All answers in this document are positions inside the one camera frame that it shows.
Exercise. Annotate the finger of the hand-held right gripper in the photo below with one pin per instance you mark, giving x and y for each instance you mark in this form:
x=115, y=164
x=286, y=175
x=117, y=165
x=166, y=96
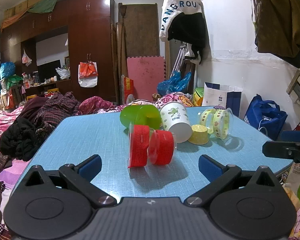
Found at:
x=296, y=136
x=280, y=150

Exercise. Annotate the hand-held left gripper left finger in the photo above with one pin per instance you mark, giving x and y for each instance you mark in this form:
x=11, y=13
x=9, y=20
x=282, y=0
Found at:
x=91, y=168

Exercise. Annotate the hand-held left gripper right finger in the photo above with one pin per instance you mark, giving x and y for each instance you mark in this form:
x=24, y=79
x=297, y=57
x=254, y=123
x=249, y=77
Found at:
x=210, y=166

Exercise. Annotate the small yellow dotted cup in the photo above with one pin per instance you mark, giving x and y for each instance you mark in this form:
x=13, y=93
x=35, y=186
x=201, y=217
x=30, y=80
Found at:
x=198, y=135

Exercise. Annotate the yellow-banded clear cup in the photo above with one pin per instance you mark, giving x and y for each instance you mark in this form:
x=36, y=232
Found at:
x=206, y=118
x=222, y=123

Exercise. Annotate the short red-banded clear cup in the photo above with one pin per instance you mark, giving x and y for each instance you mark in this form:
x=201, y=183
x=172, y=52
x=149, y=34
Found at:
x=163, y=147

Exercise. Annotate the tall red-banded clear cup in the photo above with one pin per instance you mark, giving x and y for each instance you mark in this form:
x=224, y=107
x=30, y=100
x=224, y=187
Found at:
x=139, y=146

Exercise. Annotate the white paper cup green print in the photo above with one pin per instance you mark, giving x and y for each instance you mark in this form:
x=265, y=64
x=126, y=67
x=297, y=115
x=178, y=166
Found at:
x=176, y=121

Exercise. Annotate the green plastic cup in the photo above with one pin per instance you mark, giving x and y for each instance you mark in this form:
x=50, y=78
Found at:
x=133, y=116

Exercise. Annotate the blue tote bag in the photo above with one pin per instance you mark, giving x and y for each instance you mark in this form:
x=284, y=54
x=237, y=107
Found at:
x=264, y=116

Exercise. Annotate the red floral cloth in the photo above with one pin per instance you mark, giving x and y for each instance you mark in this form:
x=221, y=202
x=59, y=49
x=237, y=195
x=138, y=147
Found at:
x=96, y=105

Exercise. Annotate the dark plaid cloth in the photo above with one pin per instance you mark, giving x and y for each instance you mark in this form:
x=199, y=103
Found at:
x=57, y=110

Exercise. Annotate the white and blue paper bag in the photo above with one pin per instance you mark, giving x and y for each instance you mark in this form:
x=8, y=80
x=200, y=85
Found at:
x=221, y=97

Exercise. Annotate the green cardboard box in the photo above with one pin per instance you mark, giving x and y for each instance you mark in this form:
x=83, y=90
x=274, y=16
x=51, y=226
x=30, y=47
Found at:
x=198, y=96

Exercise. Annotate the black cloth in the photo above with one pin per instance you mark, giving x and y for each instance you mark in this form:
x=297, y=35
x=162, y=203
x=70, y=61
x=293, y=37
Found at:
x=19, y=140

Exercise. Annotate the red snack bag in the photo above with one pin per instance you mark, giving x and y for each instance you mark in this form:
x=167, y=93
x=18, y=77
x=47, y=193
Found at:
x=128, y=90

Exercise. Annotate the blue plastic bag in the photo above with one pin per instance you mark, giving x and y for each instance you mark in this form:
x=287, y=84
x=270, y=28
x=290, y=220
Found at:
x=173, y=83

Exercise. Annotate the orange and white plastic bag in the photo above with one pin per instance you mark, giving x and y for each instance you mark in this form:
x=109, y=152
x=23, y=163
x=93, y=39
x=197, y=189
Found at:
x=88, y=73

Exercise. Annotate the pink floral blanket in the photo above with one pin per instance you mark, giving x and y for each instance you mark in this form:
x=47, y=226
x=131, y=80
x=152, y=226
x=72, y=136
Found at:
x=0, y=127

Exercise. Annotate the pink foam mat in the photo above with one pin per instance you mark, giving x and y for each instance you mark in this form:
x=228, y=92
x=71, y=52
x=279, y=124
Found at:
x=145, y=77

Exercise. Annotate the black television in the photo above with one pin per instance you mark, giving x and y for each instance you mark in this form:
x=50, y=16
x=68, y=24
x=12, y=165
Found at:
x=48, y=70

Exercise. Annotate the metal crutches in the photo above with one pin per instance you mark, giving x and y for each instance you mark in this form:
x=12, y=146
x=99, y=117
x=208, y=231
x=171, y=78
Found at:
x=178, y=60

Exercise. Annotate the hanging brown clothes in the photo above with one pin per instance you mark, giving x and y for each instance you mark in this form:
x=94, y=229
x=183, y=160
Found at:
x=280, y=22

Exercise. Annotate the blue patterned bags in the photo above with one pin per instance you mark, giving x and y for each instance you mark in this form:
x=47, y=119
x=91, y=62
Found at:
x=2, y=77

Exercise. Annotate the small hanging plastic bag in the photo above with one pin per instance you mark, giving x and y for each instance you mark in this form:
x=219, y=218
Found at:
x=26, y=58

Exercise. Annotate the brown wooden wardrobe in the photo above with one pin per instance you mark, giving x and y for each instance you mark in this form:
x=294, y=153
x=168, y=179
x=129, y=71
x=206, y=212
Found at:
x=89, y=30

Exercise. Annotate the brown wooden board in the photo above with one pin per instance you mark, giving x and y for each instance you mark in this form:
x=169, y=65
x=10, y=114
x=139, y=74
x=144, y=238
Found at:
x=140, y=30

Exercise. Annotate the white and black hoodie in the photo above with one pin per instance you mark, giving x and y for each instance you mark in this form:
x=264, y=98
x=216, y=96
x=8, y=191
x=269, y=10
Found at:
x=182, y=12

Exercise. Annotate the cardboard boxes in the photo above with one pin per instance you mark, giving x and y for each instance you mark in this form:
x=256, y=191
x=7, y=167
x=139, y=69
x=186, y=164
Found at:
x=29, y=2

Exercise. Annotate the wall power socket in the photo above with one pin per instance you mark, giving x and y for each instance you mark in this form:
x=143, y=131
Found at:
x=299, y=88

